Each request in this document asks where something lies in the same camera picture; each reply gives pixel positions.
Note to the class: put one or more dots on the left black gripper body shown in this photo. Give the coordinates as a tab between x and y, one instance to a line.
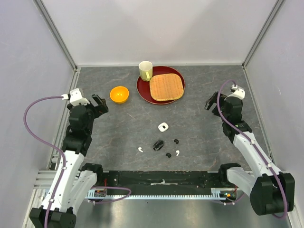
95	112

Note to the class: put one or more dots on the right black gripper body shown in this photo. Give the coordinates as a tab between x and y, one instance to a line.
221	103

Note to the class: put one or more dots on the black earbud charging case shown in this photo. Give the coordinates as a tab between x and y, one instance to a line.
158	145

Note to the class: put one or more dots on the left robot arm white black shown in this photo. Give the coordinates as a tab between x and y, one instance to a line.
72	181

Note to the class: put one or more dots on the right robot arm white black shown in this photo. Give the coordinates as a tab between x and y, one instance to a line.
270	190

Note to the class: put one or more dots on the white earbud charging case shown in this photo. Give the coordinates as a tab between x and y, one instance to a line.
163	127

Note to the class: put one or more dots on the orange bowl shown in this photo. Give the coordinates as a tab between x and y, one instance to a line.
119	94

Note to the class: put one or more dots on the dark red round tray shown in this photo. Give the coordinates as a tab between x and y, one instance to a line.
143	87

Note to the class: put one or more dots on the woven bamboo square tray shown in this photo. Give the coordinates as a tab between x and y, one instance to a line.
166	87

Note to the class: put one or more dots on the cream ceramic mug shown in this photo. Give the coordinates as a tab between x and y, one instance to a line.
146	70

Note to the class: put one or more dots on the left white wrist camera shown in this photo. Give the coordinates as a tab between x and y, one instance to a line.
77	97

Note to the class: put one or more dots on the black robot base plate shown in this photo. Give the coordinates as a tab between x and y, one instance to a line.
164	183

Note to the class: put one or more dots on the aluminium frame rail left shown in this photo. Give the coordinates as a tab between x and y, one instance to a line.
55	32

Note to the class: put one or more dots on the aluminium frame rail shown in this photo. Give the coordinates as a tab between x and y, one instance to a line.
266	26
55	32

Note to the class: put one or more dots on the slotted cable duct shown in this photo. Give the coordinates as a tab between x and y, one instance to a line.
215	194

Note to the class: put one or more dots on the aluminium frame rail right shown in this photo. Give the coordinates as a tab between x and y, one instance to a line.
266	26

